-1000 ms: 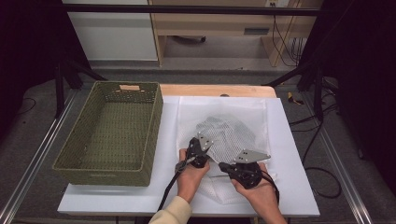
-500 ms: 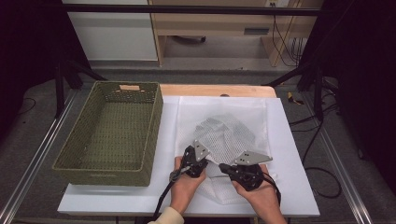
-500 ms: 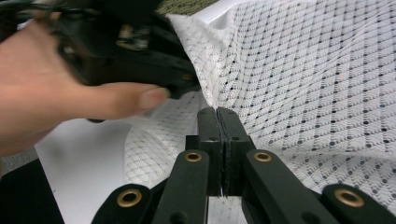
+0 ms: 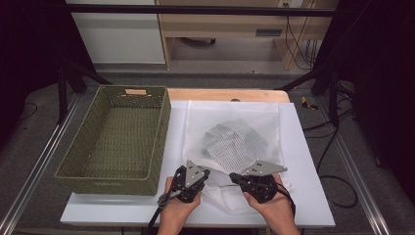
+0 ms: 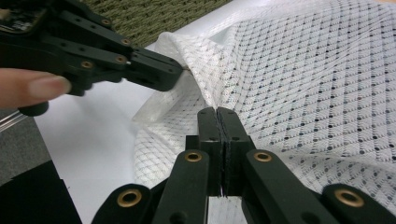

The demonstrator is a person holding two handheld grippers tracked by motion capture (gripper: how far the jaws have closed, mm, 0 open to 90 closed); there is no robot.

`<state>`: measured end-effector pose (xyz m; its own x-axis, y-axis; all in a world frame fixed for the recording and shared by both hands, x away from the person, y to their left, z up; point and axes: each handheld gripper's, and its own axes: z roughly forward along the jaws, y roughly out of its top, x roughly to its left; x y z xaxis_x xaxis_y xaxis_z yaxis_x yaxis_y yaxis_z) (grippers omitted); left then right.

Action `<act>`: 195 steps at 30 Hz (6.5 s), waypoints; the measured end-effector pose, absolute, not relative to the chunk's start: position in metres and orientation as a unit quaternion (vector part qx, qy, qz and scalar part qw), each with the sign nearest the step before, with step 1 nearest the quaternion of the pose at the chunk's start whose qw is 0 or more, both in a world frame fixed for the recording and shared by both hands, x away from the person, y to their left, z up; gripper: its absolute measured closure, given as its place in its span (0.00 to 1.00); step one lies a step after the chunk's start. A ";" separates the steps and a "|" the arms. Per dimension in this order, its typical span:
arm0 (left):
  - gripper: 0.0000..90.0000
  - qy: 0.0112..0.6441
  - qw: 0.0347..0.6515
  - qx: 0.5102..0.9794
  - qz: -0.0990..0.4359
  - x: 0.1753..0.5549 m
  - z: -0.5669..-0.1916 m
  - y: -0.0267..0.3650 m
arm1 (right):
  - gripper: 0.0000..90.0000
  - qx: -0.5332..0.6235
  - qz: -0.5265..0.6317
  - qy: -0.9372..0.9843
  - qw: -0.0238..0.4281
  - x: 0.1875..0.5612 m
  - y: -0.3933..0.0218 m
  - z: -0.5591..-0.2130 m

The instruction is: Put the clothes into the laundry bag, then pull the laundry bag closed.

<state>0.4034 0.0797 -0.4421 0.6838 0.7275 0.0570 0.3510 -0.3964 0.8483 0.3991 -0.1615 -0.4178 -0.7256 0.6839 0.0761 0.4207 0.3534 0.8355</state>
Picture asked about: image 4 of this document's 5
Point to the white board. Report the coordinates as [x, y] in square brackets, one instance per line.
[124, 209]

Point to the aluminium floor rail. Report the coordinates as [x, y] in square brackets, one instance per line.
[35, 169]
[372, 209]

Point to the black horizontal bar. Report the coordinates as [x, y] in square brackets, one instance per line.
[195, 10]

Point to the black curtain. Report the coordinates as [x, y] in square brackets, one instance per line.
[26, 49]
[385, 65]

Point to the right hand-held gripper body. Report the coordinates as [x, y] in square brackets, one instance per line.
[264, 168]

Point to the yellow and black tool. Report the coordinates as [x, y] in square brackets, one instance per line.
[306, 103]

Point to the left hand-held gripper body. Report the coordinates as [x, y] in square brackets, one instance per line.
[192, 174]

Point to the white cabinet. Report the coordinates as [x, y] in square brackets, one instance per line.
[120, 39]

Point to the person's left hand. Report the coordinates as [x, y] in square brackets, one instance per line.
[174, 218]

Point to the light blue denim garment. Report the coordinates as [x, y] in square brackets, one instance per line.
[231, 143]

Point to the black metal stand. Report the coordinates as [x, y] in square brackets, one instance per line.
[62, 91]
[332, 98]

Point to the person's right hand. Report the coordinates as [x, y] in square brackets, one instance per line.
[277, 215]

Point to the white mesh laundry bag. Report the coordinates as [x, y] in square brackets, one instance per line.
[228, 111]

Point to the green woven basket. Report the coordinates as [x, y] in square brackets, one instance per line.
[130, 184]

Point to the light wooden desk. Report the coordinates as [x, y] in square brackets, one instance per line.
[228, 26]

